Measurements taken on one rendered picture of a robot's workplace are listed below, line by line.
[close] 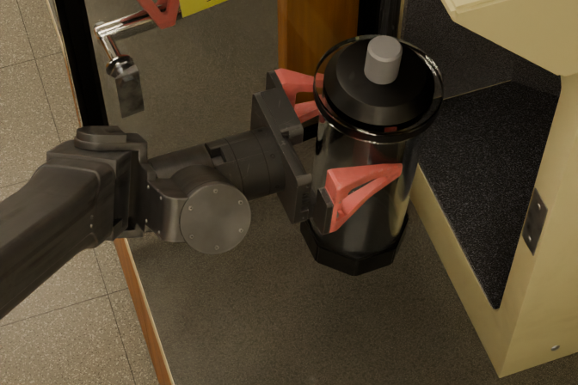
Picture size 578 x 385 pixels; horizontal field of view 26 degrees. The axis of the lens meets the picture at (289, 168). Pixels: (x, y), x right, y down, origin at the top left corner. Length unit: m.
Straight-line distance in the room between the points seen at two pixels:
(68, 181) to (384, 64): 0.27
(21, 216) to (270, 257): 0.49
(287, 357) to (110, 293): 1.17
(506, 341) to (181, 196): 0.39
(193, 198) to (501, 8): 0.30
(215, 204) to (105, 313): 1.42
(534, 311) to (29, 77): 1.74
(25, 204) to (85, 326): 1.47
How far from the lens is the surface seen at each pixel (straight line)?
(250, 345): 1.25
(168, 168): 1.02
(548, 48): 0.82
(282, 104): 1.06
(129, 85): 1.11
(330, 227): 1.05
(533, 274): 1.08
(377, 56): 1.00
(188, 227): 0.95
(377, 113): 1.01
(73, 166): 0.96
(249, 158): 1.03
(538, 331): 1.19
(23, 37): 2.79
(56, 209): 0.89
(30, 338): 2.36
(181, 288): 1.29
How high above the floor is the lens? 2.05
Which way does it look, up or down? 55 degrees down
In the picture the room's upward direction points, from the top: straight up
